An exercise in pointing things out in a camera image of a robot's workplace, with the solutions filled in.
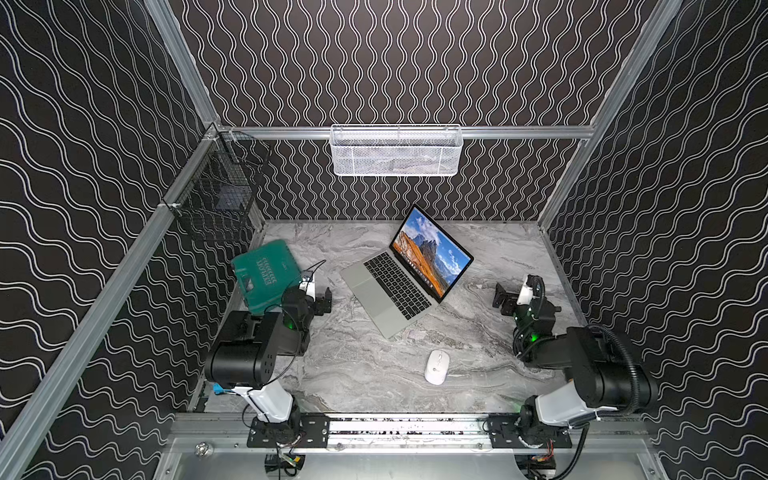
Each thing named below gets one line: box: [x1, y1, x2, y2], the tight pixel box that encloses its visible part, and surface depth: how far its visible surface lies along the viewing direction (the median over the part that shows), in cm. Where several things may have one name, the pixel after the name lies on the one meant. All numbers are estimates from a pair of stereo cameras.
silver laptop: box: [340, 204, 475, 339], surface depth 102 cm
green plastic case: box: [231, 239, 301, 315], surface depth 102 cm
